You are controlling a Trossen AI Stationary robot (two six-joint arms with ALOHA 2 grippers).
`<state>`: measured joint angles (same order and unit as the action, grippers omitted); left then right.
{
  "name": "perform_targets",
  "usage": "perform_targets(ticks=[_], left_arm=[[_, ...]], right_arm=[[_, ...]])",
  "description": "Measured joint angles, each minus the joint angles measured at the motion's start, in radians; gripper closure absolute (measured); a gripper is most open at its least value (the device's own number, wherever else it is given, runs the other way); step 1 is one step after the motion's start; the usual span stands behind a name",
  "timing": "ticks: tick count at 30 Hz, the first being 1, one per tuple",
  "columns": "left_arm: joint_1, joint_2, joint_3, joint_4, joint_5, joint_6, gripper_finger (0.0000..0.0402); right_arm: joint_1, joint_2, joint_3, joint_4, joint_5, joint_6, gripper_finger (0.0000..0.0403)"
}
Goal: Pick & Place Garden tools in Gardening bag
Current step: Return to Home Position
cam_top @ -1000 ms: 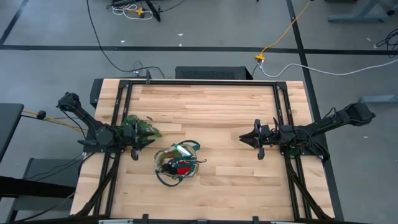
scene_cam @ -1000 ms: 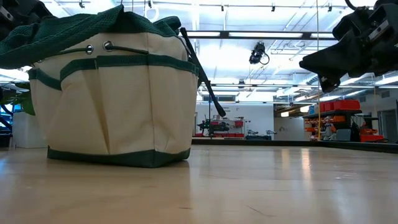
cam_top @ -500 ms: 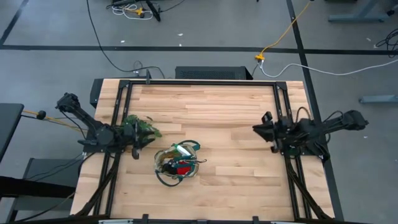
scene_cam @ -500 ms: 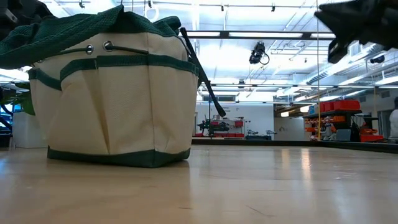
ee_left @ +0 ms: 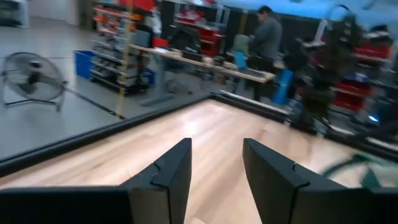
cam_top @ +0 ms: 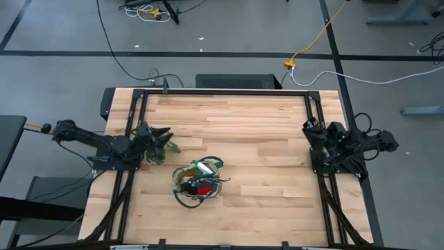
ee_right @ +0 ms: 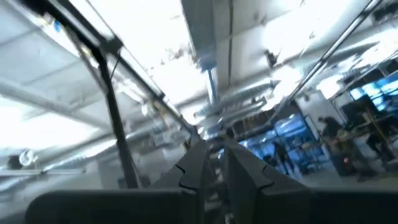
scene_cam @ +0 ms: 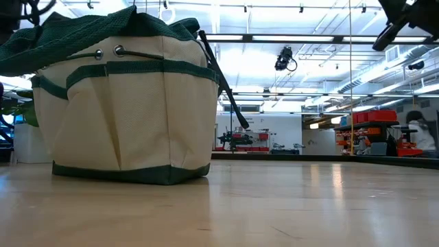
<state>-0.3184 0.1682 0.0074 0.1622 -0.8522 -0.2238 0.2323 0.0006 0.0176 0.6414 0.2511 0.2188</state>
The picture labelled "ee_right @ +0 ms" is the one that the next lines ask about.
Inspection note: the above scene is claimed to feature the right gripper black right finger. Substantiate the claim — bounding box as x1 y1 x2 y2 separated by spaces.
223 138 312 224

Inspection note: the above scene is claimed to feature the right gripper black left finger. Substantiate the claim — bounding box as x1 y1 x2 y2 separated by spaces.
149 138 209 224

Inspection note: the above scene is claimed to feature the person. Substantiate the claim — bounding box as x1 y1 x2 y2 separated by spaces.
317 115 345 147
272 141 295 177

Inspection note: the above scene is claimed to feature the round white ceiling fixture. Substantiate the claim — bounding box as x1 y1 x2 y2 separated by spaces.
5 149 39 170

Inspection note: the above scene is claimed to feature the black frame post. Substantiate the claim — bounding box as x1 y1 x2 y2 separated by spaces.
91 46 140 189

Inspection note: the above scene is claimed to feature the black frame beam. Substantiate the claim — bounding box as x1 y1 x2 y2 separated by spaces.
21 0 193 134

